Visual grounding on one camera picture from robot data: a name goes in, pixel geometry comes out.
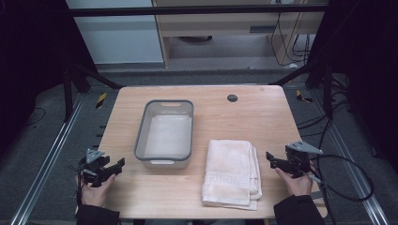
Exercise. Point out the metal floor rail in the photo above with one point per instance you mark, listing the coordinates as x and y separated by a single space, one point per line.
47 159
350 159

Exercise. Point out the person's right hand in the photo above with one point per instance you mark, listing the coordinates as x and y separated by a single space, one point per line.
297 184

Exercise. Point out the white cabinet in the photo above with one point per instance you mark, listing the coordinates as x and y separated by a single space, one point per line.
119 34

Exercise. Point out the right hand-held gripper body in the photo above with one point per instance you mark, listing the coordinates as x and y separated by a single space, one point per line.
298 159

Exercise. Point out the black horizontal bar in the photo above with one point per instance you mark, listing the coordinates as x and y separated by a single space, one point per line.
194 10

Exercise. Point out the black and yellow floor tape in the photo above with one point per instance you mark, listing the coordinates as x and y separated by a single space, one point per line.
101 100
303 97

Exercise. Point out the folded white towel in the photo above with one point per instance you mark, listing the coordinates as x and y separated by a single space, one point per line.
230 175

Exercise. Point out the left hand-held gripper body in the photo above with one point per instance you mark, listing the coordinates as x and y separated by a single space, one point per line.
94 170

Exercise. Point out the black metal stand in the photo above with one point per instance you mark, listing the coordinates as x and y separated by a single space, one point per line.
325 84
70 84

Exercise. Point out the white basin with grey rim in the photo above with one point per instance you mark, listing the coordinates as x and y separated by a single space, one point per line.
165 134

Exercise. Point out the person's left hand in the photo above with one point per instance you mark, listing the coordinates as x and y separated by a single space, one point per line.
95 193

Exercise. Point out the light wooden desk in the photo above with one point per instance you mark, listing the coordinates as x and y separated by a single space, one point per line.
237 28

